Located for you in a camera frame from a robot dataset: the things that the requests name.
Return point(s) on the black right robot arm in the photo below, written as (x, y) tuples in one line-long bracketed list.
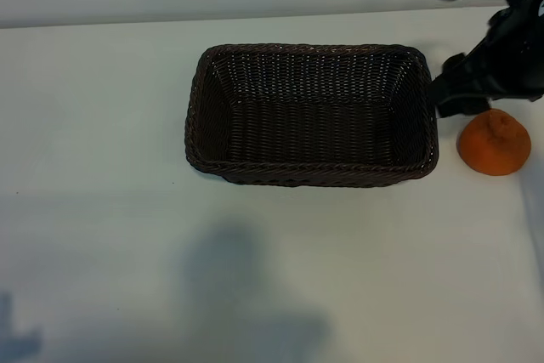
[(540, 35)]

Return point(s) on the dark brown woven basket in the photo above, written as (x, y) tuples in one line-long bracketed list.
[(310, 125)]

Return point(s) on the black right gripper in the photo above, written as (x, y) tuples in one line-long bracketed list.
[(506, 69)]

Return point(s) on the orange fruit with knobby top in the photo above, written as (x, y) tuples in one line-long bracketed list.
[(493, 152)]

